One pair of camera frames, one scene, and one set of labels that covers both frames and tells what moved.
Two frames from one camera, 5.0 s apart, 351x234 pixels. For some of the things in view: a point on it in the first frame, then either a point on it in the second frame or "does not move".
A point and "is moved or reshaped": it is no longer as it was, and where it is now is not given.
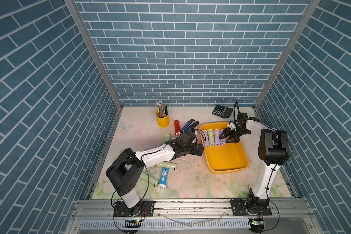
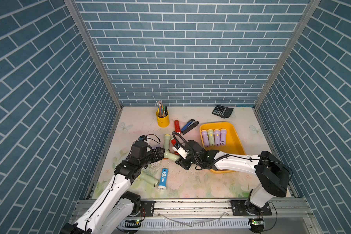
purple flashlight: (205, 138) does not move
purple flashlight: (223, 141) does not move
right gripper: (226, 132) → (182, 163)
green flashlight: (168, 165) is moved or reshaped
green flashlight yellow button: (210, 132) does not move
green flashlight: (149, 180) does not move
